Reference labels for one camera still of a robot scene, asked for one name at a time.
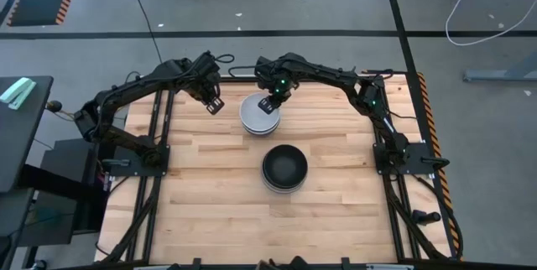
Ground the grey table foot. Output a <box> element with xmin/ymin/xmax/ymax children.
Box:
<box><xmin>463</xmin><ymin>49</ymin><xmax>537</xmax><ymax>83</ymax></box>

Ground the black equipment box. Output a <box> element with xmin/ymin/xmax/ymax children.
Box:
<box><xmin>39</xmin><ymin>138</ymin><xmax>108</xmax><ymax>237</ymax></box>

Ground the mint green stapler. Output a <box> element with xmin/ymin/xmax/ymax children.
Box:
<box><xmin>0</xmin><ymin>76</ymin><xmax>38</xmax><ymax>111</ymax></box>

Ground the blue translucent bowl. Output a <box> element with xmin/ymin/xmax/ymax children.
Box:
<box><xmin>260</xmin><ymin>143</ymin><xmax>310</xmax><ymax>196</ymax></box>

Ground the long white floor cable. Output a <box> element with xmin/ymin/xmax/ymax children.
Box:
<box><xmin>445</xmin><ymin>0</ymin><xmax>537</xmax><ymax>47</ymax></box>

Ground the black side desk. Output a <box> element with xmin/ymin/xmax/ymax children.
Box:
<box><xmin>0</xmin><ymin>75</ymin><xmax>55</xmax><ymax>194</ymax></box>

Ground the black table frame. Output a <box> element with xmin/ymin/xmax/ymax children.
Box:
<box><xmin>94</xmin><ymin>66</ymin><xmax>465</xmax><ymax>270</ymax></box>

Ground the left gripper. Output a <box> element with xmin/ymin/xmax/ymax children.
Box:
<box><xmin>190</xmin><ymin>51</ymin><xmax>225</xmax><ymax>115</ymax></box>

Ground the thin black floor cable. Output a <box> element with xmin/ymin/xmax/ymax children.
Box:
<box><xmin>125</xmin><ymin>0</ymin><xmax>164</xmax><ymax>65</ymax></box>

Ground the black clamp handle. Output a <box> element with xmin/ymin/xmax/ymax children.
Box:
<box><xmin>413</xmin><ymin>210</ymin><xmax>442</xmax><ymax>226</ymax></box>
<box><xmin>421</xmin><ymin>157</ymin><xmax>451</xmax><ymax>170</ymax></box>
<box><xmin>102</xmin><ymin>158</ymin><xmax>131</xmax><ymax>168</ymax></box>

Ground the orange black hazard strip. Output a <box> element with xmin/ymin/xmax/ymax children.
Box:
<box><xmin>417</xmin><ymin>72</ymin><xmax>462</xmax><ymax>261</ymax></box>

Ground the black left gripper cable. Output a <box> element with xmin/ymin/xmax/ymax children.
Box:
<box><xmin>212</xmin><ymin>52</ymin><xmax>236</xmax><ymax>65</ymax></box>

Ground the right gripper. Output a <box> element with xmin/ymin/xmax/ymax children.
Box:
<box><xmin>255</xmin><ymin>54</ymin><xmax>301</xmax><ymax>115</ymax></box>

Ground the black bowl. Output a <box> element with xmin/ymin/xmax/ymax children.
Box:
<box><xmin>263</xmin><ymin>143</ymin><xmax>310</xmax><ymax>190</ymax></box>

